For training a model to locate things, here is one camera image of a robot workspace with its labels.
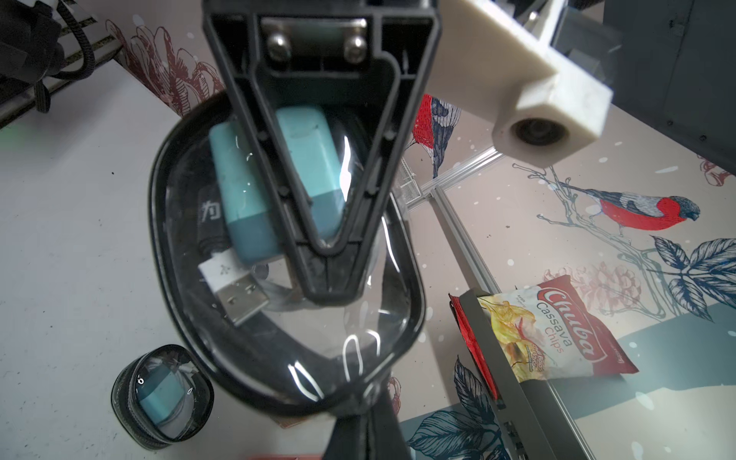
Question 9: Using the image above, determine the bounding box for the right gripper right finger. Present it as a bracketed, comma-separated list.
[367, 390, 412, 460]

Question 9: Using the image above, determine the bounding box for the Chuba cassava chips bag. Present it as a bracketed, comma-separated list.
[450, 275, 638, 401]

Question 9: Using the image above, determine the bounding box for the teal charger plug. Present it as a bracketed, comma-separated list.
[209, 105, 358, 266]
[135, 365, 186, 426]

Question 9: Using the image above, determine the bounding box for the aluminium frame rail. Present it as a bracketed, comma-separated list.
[398, 147, 503, 293]

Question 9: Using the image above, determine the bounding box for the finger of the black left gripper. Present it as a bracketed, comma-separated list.
[202, 1, 441, 305]

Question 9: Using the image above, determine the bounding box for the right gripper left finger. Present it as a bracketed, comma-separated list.
[322, 414, 370, 460]

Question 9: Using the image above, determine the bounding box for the clear pouch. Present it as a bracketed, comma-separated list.
[149, 94, 426, 417]
[110, 344, 215, 452]

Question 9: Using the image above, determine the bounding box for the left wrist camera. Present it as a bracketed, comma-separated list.
[425, 1, 613, 168]

